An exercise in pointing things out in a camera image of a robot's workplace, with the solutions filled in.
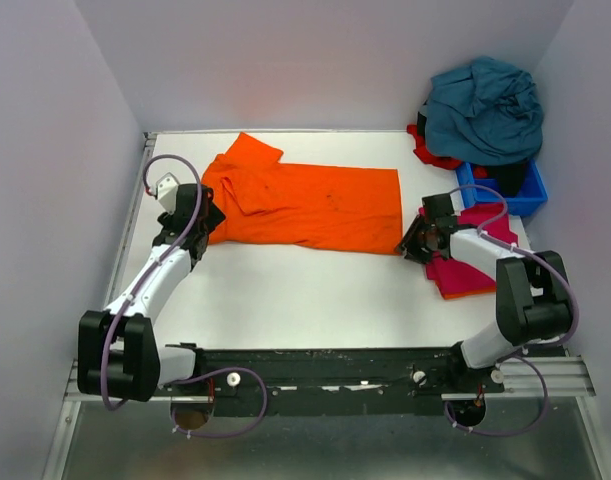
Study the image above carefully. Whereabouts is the red crumpled t shirt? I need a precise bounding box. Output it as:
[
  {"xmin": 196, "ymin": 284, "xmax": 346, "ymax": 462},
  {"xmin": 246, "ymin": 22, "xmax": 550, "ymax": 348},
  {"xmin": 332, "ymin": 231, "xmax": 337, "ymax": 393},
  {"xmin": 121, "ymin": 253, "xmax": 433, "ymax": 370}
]
[{"xmin": 406, "ymin": 124, "xmax": 464, "ymax": 171}]

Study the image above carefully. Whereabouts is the teal crumpled t shirt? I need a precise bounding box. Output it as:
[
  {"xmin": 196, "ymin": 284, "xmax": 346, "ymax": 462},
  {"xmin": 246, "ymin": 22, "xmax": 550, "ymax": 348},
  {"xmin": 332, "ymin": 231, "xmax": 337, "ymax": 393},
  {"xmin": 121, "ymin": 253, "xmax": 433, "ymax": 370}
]
[{"xmin": 425, "ymin": 56, "xmax": 544, "ymax": 166}]

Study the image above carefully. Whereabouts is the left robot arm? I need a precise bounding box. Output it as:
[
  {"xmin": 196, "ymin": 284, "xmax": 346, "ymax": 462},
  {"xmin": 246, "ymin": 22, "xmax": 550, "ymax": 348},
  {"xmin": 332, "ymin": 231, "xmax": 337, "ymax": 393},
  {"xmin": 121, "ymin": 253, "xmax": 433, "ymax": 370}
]
[{"xmin": 77, "ymin": 184, "xmax": 225, "ymax": 402}]

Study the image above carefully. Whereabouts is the blue plastic bin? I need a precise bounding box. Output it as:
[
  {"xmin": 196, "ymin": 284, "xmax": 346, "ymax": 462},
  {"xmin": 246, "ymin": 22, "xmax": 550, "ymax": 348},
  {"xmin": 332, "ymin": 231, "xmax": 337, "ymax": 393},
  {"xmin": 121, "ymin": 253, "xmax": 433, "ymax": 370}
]
[{"xmin": 456, "ymin": 160, "xmax": 548, "ymax": 217}]

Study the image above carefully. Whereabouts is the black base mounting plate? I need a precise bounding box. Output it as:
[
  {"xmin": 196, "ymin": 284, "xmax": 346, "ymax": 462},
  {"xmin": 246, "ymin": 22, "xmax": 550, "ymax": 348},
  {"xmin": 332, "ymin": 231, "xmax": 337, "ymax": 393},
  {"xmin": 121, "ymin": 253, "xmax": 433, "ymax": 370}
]
[{"xmin": 154, "ymin": 345, "xmax": 569, "ymax": 419}]

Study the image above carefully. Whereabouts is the folded magenta t shirt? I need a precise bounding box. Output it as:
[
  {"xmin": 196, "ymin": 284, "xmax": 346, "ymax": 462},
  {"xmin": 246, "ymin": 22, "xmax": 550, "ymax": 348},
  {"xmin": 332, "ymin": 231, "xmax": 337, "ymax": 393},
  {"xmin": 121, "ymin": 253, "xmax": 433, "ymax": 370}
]
[{"xmin": 425, "ymin": 203, "xmax": 511, "ymax": 300}]

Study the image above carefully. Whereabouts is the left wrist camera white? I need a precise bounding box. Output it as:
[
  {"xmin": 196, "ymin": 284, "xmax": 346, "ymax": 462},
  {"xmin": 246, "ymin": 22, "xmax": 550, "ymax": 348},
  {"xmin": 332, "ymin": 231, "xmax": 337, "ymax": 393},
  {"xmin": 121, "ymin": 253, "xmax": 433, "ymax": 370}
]
[{"xmin": 147, "ymin": 172, "xmax": 180, "ymax": 214}]

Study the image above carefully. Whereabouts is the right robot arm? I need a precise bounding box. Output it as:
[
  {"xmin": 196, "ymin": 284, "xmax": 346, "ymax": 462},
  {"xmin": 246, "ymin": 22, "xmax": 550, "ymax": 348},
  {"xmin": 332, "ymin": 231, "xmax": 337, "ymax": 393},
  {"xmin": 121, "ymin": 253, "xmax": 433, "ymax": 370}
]
[{"xmin": 397, "ymin": 193, "xmax": 579, "ymax": 370}]

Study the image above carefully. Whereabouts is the aluminium extrusion rail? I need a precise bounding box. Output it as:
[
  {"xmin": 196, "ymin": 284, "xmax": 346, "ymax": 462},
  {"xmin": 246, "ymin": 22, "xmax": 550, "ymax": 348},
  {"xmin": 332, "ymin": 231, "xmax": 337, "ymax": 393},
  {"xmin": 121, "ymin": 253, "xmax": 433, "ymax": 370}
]
[{"xmin": 64, "ymin": 357, "xmax": 595, "ymax": 403}]

